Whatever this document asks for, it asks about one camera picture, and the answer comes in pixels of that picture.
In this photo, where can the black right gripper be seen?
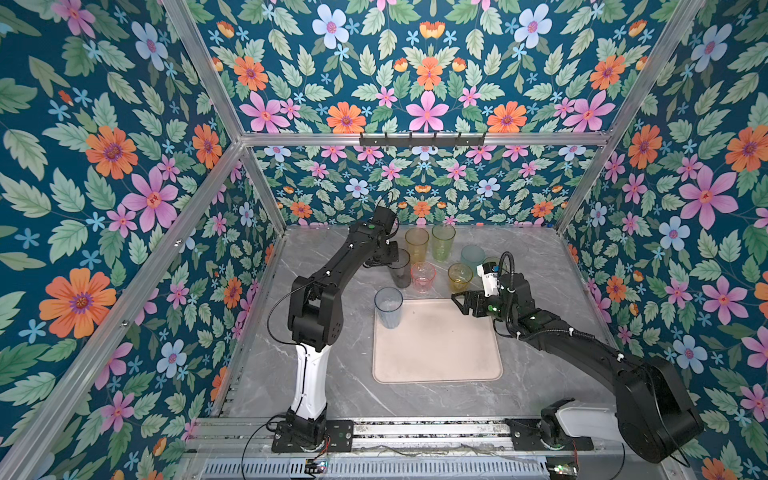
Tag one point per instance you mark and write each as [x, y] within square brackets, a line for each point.
[476, 295]

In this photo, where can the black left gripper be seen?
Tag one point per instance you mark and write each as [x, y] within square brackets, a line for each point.
[392, 256]

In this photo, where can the dark grey translucent cup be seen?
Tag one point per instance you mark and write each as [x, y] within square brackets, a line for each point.
[400, 269]

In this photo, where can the amber translucent tall cup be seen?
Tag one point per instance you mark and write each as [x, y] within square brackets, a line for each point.
[417, 240]

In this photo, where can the blue translucent tall cup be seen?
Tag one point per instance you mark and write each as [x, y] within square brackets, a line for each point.
[388, 303]

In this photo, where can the beige rectangular tray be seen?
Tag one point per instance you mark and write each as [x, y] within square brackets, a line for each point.
[431, 341]

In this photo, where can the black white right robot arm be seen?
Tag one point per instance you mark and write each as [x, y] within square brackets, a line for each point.
[653, 415]

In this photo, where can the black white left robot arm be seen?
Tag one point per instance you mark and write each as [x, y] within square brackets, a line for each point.
[316, 318]

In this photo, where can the yellow translucent short cup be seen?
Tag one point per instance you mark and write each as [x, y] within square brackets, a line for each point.
[460, 276]

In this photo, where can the pink translucent short cup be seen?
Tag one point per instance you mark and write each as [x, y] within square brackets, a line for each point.
[423, 275]

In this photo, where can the teal translucent short cup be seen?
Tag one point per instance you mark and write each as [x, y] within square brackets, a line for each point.
[472, 256]

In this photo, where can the green translucent tall cup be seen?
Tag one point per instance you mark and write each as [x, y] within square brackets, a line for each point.
[442, 237]

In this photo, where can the black hook rack bar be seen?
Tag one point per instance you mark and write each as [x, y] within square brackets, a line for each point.
[408, 140]

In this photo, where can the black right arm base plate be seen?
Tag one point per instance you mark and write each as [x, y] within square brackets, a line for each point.
[527, 435]

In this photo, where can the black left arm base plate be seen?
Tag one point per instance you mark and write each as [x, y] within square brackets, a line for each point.
[338, 439]

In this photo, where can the aluminium mounting rail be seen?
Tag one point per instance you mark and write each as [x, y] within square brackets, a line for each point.
[231, 437]

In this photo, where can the white vented cable duct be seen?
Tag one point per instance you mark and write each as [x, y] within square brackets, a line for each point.
[376, 468]

